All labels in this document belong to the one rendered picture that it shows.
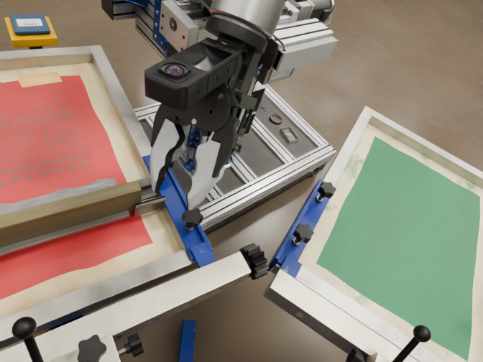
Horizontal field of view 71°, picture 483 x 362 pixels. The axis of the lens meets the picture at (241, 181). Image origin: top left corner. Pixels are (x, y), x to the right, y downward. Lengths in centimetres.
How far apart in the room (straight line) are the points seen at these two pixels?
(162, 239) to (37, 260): 25
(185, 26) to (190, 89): 67
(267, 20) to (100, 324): 53
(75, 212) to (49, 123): 35
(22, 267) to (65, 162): 27
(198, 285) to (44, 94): 71
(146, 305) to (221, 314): 114
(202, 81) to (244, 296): 159
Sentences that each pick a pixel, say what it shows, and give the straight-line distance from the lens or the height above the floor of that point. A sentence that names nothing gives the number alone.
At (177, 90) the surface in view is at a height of 149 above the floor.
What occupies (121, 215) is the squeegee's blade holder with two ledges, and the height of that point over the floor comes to 100.
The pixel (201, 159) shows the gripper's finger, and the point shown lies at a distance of 39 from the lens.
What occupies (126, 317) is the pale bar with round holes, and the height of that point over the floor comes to 104.
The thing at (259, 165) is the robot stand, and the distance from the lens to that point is 204.
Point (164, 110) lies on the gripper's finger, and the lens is 41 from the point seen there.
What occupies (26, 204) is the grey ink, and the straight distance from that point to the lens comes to 88.
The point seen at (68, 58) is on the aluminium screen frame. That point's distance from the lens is 121.
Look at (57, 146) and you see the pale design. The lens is 98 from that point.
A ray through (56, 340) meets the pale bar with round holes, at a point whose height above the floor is 104.
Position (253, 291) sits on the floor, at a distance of 186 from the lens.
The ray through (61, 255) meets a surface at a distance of 81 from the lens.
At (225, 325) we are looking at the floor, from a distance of 178.
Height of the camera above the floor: 168
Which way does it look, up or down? 50 degrees down
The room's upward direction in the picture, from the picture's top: 23 degrees clockwise
